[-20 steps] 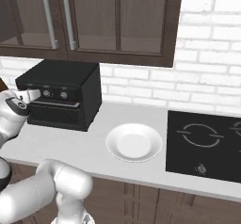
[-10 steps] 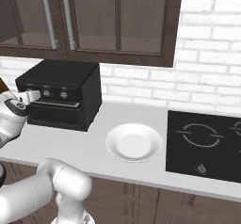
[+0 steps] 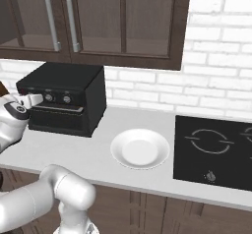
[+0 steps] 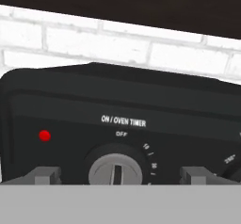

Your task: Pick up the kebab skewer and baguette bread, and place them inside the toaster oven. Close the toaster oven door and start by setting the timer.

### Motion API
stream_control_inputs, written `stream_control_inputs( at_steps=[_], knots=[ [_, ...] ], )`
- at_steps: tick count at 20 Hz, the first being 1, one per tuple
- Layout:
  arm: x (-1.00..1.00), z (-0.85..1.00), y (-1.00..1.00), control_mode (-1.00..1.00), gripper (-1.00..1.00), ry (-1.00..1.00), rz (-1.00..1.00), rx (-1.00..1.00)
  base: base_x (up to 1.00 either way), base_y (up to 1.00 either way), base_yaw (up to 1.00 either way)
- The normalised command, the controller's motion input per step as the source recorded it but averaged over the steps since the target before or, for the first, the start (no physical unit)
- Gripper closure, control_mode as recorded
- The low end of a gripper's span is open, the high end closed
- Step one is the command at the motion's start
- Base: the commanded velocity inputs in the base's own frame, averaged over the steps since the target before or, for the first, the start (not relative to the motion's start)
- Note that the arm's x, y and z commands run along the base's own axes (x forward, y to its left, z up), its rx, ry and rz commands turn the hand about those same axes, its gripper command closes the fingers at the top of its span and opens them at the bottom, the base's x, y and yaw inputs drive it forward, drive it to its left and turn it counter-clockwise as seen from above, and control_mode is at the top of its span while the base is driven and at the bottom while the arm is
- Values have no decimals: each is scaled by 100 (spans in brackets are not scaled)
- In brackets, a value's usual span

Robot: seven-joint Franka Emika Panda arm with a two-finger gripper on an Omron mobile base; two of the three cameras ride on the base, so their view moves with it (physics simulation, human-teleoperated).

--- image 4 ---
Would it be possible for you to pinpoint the black toaster oven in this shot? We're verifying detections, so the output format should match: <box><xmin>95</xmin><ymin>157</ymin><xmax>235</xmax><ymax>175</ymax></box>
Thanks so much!
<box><xmin>0</xmin><ymin>61</ymin><xmax>241</xmax><ymax>185</ymax></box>

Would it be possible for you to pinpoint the dark wooden wall cupboard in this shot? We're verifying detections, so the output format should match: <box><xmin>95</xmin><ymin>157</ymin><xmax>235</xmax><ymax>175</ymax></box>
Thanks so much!
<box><xmin>0</xmin><ymin>0</ymin><xmax>241</xmax><ymax>40</ymax></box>

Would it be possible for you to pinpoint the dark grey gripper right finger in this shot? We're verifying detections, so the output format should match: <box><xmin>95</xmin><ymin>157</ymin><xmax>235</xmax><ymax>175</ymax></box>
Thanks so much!
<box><xmin>179</xmin><ymin>166</ymin><xmax>240</xmax><ymax>185</ymax></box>

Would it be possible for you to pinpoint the grey timer knob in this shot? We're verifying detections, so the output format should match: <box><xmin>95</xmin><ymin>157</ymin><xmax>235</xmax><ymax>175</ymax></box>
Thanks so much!
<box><xmin>88</xmin><ymin>152</ymin><xmax>144</xmax><ymax>185</ymax></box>

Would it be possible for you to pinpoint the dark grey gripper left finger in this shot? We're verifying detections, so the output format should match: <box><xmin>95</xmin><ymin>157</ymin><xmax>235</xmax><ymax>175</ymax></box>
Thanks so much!
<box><xmin>2</xmin><ymin>166</ymin><xmax>62</xmax><ymax>185</ymax></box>

